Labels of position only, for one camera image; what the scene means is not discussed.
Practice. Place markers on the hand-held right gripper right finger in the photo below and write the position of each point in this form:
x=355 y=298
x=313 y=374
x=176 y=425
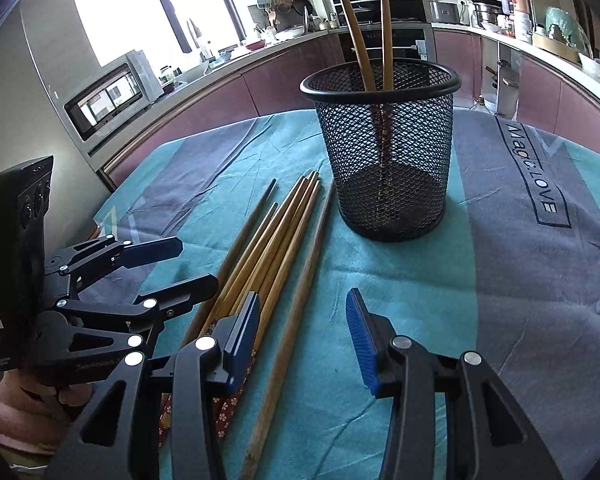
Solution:
x=362 y=340

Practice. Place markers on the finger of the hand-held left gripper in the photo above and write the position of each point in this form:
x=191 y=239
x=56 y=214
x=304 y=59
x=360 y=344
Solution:
x=150 y=251
x=185 y=292

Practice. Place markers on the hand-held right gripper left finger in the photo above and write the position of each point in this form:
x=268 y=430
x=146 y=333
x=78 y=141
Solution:
x=242 y=332

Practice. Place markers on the bunch of wooden chopsticks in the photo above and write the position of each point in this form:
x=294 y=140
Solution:
x=275 y=255

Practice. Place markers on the black mesh utensil holder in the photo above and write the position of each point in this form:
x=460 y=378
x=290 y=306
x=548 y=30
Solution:
x=385 y=180

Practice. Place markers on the long brown chopstick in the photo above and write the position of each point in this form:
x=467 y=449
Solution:
x=352 y=25
x=386 y=25

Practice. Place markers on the person's left hand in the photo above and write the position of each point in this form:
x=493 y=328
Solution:
x=35 y=410

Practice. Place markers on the grey refrigerator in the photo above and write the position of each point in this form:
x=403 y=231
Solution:
x=30 y=110

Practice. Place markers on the teal and grey tablecloth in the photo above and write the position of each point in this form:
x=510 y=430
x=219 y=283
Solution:
x=505 y=310

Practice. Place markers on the silver microwave oven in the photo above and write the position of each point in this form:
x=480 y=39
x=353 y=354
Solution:
x=110 y=95

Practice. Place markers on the purple kitchen base cabinets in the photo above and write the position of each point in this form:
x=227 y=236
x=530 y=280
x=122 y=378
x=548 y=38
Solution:
x=280 y=85

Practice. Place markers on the red bowl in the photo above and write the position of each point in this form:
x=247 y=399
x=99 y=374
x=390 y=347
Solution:
x=255 y=45

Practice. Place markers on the kitchen window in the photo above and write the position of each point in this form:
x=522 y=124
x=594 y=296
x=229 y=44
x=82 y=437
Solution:
x=120 y=5

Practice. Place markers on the white bowl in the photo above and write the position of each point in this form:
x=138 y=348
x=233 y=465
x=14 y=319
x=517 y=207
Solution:
x=290 y=33

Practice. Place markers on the hanging black frying pan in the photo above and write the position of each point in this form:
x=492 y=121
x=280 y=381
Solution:
x=300 y=5

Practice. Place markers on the black built-in oven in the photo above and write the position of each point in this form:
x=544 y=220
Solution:
x=410 y=42

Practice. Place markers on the black range hood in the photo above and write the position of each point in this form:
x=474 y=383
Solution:
x=405 y=7

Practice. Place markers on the small silver countertop oven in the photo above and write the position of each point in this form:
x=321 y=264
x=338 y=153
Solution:
x=446 y=11

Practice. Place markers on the white plastic bag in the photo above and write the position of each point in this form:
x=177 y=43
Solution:
x=597 y=67

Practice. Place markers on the pink electric kettle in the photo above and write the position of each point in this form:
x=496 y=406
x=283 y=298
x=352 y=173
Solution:
x=519 y=7

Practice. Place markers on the teal patterned bag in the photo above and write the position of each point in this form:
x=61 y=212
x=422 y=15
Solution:
x=562 y=22

